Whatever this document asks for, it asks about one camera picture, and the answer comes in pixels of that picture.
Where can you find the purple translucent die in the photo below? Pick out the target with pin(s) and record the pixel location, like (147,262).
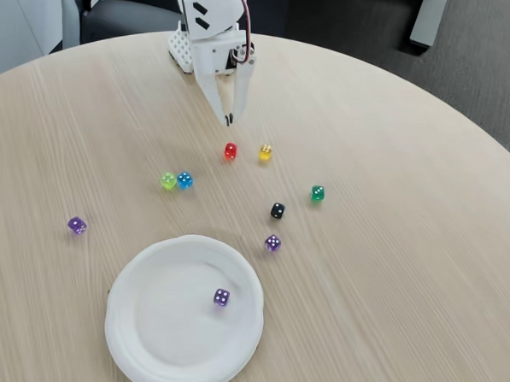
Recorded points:
(76,226)
(221,297)
(273,244)

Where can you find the white paper plate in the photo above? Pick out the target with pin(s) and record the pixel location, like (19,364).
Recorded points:
(172,332)

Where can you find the red translucent die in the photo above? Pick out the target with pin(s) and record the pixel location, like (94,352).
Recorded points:
(230,151)

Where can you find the yellow translucent die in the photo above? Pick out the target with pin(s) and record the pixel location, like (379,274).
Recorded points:
(265,152)

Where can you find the blue translucent die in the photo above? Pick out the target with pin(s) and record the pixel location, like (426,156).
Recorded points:
(184,180)

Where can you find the black chair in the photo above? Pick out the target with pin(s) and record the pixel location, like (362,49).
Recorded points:
(126,20)

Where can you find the light green translucent die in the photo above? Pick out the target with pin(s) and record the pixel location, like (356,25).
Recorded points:
(168,180)

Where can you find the black die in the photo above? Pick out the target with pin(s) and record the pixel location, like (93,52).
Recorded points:
(277,210)

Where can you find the dark green translucent die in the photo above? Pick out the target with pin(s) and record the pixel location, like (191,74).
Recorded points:
(317,194)

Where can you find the black sofa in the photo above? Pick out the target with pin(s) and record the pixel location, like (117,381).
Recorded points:
(348,6)

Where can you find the white cabinet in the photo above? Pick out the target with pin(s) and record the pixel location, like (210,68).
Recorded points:
(11,32)

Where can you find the grey furniture leg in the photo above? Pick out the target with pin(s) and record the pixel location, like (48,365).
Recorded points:
(429,15)

